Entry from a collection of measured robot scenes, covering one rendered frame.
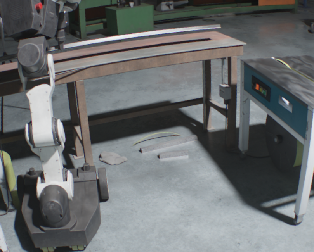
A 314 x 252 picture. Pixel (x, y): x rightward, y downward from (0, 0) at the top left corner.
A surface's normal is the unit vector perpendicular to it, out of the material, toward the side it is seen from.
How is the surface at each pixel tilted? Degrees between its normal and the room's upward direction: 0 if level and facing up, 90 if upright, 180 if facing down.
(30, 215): 0
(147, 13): 92
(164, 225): 0
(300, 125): 90
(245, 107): 90
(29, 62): 62
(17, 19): 80
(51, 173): 92
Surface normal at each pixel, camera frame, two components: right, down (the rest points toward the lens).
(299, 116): -0.97, 0.14
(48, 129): 0.11, -0.11
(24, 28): -0.29, 0.23
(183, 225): -0.04, -0.91
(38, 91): 0.14, 0.14
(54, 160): 0.15, 0.43
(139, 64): 0.36, 0.36
